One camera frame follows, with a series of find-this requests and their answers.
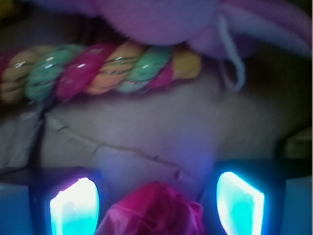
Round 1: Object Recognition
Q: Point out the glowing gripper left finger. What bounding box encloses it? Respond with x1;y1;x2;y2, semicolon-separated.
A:
29;168;104;235

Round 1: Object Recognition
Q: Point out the multicolour twisted rope toy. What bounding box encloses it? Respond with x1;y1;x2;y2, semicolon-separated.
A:
0;41;201;104

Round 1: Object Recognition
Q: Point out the red paper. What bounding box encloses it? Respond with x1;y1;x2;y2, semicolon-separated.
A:
95;182;205;235

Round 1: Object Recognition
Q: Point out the brown paper bag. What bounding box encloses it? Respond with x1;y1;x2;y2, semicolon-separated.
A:
0;47;312;198

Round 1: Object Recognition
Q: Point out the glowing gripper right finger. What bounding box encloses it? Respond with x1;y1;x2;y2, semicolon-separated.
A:
202;161;284;235

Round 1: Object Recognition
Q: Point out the pink plush bunny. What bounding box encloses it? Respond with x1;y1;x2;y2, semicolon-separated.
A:
76;0;313;91

